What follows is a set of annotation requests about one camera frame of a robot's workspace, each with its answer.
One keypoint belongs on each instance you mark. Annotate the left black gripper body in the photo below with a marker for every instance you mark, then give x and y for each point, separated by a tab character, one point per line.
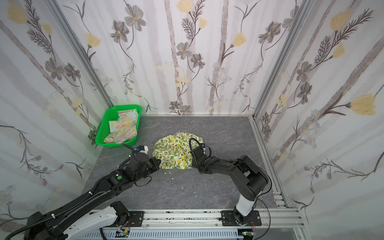
154	163

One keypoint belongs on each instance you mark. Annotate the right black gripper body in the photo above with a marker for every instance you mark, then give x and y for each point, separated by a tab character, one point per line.
197	158

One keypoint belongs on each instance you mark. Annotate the lemon print yellow skirt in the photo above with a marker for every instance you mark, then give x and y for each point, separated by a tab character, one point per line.
174	152

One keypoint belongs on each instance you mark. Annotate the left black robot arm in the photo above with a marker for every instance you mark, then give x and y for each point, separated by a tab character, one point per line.
52	225

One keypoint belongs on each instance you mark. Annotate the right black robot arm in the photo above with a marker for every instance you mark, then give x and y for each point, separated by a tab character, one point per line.
249	179

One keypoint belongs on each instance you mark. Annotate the pastel floral folded skirt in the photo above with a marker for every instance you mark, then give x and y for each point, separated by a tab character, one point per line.
124	128

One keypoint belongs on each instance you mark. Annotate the green plastic basket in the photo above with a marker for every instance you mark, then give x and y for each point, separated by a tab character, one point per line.
112	115

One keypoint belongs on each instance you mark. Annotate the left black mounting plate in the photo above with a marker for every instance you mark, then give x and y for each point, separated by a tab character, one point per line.
135	219

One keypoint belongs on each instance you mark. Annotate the black mounting plate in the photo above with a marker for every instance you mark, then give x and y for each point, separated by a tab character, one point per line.
228	218
135	219

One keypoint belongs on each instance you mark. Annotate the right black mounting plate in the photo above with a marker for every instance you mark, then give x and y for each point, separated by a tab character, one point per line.
228	218

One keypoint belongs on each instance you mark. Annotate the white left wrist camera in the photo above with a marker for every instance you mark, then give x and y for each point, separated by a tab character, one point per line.
142	149

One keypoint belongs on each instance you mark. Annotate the white slotted cable duct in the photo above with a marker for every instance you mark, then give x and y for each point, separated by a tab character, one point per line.
163	234

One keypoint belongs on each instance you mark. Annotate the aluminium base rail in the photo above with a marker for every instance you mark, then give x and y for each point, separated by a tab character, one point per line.
210	219

